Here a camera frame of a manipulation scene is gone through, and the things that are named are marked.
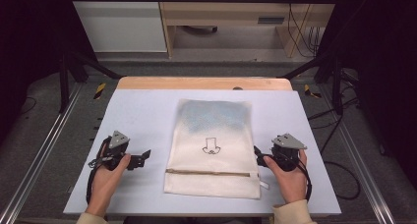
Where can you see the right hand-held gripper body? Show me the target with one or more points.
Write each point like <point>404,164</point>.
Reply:
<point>285,152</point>

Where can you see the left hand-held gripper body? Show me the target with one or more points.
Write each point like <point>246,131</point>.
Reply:
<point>115,144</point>

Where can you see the white mesh laundry bag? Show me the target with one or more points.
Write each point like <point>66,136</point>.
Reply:
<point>213,181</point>

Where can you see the person's right hand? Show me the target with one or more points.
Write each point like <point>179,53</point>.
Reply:
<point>291,184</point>

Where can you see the person's left hand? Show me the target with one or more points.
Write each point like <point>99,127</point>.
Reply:
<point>105,184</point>

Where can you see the light grey table mat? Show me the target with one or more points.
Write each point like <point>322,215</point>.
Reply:
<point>141,119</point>

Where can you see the blue cloth inside bag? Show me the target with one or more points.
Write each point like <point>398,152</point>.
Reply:
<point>216,117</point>

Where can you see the yellow black tape marker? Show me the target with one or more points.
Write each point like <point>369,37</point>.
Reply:
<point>309,91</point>
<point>100,90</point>

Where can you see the black metal stand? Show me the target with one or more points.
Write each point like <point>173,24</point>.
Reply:
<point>337,86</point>
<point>64,83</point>

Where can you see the wooden table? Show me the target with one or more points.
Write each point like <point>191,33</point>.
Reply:
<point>196,83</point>

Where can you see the white cabinet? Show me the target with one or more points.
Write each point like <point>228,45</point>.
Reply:
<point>124,24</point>

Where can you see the black curtain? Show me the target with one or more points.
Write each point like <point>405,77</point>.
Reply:
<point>29,37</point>
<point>383,53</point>

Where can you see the light wooden desk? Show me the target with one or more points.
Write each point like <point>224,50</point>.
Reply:
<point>226,12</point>

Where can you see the aluminium floor rail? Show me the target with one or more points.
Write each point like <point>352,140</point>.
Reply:
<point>360,158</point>
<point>42,152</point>

